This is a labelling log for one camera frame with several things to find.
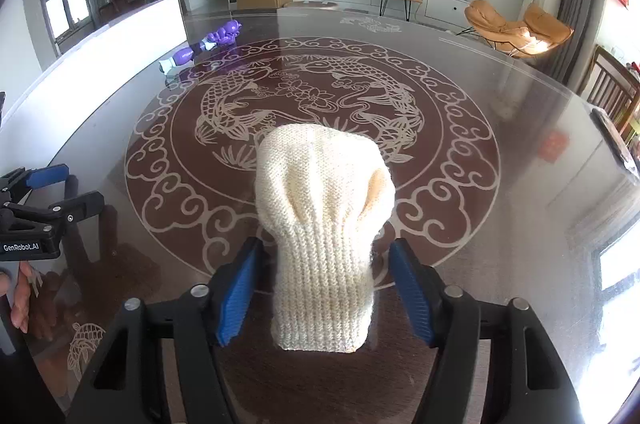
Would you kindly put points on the black flat thing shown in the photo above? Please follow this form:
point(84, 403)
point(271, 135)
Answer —
point(615, 142)

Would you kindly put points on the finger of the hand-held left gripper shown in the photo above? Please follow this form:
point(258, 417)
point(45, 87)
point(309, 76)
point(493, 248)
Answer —
point(80, 205)
point(47, 175)

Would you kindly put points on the cream knitted glove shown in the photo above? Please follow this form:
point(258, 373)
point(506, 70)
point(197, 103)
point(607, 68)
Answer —
point(325, 229)

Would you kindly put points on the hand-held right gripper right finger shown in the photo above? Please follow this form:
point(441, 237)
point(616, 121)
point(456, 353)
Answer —
point(412, 299)

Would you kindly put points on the orange lounge chair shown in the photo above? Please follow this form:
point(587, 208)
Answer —
point(490, 22)

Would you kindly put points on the white cardboard storage box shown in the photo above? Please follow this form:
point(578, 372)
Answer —
point(100, 54)

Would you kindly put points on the beige pet bed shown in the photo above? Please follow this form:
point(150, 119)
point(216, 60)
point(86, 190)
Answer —
point(312, 5)

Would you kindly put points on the dark wooden slatted chair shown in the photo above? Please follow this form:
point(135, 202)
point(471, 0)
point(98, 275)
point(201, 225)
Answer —
point(610, 89)

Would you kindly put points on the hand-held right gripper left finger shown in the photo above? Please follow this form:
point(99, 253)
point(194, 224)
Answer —
point(237, 299)

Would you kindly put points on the person's left hand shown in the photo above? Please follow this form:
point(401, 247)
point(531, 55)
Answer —
point(25, 299)

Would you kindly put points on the purple plastic toy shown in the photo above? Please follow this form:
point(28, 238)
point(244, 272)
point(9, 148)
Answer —
point(225, 33)

